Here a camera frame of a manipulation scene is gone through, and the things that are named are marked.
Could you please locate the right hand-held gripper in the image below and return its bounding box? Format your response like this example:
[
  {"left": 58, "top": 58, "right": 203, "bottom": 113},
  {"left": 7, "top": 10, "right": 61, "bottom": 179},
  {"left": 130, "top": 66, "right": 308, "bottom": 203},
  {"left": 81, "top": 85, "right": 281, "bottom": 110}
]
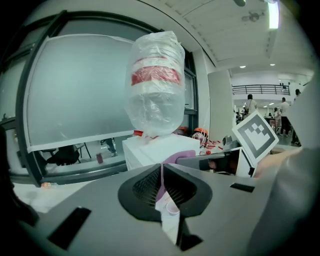
[{"left": 175, "top": 109, "right": 280, "bottom": 178}]

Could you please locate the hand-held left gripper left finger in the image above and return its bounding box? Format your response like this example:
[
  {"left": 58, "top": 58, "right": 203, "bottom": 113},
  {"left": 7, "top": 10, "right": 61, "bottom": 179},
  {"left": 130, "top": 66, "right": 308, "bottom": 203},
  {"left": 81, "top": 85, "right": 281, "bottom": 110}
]
[{"left": 117, "top": 163, "right": 163, "bottom": 224}]

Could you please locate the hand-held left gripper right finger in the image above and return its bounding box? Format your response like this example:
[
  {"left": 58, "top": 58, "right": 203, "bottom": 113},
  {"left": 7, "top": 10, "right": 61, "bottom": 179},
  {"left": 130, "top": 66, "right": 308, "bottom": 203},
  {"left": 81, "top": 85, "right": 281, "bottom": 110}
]
[{"left": 162, "top": 163, "right": 213, "bottom": 218}]

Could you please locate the purple cloth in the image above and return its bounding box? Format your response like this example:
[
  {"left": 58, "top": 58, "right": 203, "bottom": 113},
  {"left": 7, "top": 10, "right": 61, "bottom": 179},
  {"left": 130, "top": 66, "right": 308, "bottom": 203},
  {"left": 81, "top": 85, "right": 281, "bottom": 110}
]
[{"left": 155, "top": 149, "right": 197, "bottom": 202}]

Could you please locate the white water dispenser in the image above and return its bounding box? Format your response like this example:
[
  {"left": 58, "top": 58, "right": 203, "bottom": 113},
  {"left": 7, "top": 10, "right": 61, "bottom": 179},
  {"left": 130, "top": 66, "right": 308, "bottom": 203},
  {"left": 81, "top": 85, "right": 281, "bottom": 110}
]
[{"left": 121, "top": 133, "right": 201, "bottom": 246}]

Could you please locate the person's right forearm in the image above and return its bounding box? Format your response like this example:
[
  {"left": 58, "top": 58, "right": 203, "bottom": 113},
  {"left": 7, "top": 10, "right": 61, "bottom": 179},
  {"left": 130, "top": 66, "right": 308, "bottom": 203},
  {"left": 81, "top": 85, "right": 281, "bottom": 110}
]
[{"left": 254, "top": 147, "right": 304, "bottom": 179}]

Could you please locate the plastic-wrapped clear water jug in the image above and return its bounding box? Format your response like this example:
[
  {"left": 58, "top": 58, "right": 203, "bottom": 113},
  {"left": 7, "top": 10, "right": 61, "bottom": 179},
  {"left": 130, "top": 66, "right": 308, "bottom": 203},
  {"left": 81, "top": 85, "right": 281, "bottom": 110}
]
[{"left": 124, "top": 30, "right": 187, "bottom": 145}]

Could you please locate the pile of red white labels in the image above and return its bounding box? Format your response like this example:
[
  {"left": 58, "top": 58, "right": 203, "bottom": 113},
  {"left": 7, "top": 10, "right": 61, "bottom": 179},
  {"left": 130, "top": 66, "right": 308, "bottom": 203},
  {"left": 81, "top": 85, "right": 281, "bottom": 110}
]
[{"left": 203, "top": 139, "right": 224, "bottom": 155}]

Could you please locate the orange helmet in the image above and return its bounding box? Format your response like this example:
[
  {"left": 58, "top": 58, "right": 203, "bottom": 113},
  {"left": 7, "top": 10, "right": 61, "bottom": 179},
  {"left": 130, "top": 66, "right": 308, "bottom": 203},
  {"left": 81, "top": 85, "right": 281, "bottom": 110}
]
[{"left": 192, "top": 126, "right": 210, "bottom": 138}]

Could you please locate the white partition board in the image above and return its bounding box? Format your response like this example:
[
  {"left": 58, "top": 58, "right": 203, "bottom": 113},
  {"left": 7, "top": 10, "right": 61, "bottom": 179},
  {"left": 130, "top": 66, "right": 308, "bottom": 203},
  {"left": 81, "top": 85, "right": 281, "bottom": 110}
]
[{"left": 207, "top": 69, "right": 238, "bottom": 144}]

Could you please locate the black chair behind window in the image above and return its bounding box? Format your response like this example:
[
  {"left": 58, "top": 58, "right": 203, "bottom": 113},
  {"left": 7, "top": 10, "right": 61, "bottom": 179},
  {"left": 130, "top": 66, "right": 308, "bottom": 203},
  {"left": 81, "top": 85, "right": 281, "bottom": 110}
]
[{"left": 45, "top": 144, "right": 82, "bottom": 167}]

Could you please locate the black balcony railing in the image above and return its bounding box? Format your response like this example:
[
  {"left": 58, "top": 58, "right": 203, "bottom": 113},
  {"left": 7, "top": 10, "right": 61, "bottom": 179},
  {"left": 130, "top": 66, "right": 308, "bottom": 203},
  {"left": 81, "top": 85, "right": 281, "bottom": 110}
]
[{"left": 231, "top": 84, "right": 291, "bottom": 96}]

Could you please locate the frosted window film sheet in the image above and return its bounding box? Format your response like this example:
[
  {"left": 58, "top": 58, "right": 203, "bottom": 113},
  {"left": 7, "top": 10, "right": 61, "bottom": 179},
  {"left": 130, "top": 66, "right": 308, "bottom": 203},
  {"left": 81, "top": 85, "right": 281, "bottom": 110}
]
[{"left": 25, "top": 33, "right": 141, "bottom": 154}]

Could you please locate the grey ceiling mounted device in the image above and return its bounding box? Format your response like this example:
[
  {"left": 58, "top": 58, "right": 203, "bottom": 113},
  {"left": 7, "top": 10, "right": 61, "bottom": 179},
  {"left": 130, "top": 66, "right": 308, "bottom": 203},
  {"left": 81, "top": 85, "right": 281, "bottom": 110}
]
[{"left": 241, "top": 10, "right": 266, "bottom": 23}]

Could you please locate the long ceiling tube light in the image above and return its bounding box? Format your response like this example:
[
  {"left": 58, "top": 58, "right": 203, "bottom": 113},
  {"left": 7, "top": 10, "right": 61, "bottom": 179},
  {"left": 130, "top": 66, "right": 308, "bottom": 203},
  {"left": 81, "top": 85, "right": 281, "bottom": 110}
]
[{"left": 268, "top": 0, "right": 280, "bottom": 30}]

